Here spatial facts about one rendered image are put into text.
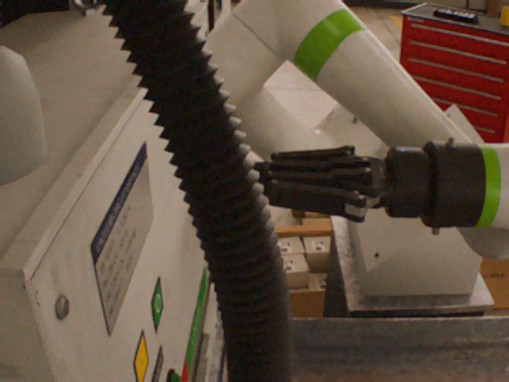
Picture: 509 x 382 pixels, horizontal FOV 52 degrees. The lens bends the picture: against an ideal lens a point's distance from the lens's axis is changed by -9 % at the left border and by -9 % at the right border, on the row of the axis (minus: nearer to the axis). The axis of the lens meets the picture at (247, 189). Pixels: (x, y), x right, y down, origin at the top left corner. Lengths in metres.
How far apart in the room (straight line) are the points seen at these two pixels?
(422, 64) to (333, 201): 2.70
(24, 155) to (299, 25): 0.57
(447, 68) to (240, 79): 2.43
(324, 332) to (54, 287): 0.71
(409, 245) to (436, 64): 2.13
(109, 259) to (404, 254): 0.91
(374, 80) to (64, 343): 0.59
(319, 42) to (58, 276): 0.60
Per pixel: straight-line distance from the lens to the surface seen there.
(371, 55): 0.76
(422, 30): 3.18
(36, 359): 0.23
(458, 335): 0.96
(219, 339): 0.84
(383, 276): 1.18
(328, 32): 0.77
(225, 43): 0.81
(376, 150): 1.17
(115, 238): 0.31
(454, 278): 1.23
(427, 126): 0.74
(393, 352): 0.95
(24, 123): 0.27
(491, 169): 0.59
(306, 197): 0.55
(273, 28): 0.80
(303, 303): 2.12
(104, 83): 0.39
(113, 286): 0.31
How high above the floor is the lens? 1.51
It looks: 29 degrees down
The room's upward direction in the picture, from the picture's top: straight up
